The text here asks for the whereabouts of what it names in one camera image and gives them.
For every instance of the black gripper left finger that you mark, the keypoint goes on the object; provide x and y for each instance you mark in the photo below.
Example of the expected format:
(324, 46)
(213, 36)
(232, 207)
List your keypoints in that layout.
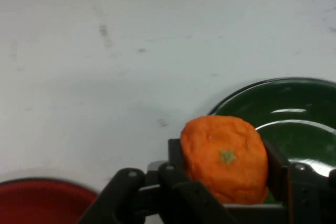
(157, 197)

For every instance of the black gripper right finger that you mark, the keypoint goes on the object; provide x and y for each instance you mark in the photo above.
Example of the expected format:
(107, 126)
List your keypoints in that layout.
(302, 195)

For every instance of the orange toy tangerine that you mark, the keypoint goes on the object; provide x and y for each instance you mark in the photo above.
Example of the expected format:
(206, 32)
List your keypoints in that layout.
(225, 161)

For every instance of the dark green round plate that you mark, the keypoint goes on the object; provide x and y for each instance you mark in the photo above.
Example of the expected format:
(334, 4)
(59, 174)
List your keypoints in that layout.
(294, 119)

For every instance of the red round plate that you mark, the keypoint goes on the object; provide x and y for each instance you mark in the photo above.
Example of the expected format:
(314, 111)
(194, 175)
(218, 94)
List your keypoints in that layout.
(44, 201)

